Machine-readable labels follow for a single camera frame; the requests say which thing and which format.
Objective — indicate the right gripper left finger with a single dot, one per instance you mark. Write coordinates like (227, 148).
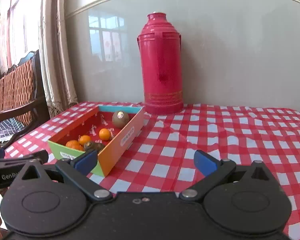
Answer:
(75, 173)

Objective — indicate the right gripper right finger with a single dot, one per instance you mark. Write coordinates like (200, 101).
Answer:
(215, 173)

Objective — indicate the orange tangerine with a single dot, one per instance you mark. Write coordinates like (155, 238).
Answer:
(105, 134)
(74, 144)
(84, 139)

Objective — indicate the plaid blue white blanket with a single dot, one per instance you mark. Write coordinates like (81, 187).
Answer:
(9, 127)

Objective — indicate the colourful cardboard box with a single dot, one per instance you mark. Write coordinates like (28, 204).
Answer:
(111, 127)

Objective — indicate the red checkered tablecloth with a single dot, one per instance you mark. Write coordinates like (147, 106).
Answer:
(259, 200)

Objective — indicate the brown kiwi with sticker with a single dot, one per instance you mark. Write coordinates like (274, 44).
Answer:
(120, 119)

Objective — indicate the beige curtain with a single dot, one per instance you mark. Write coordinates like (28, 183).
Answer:
(58, 84)

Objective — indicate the red thermos flask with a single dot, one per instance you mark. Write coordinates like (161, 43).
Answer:
(159, 45)

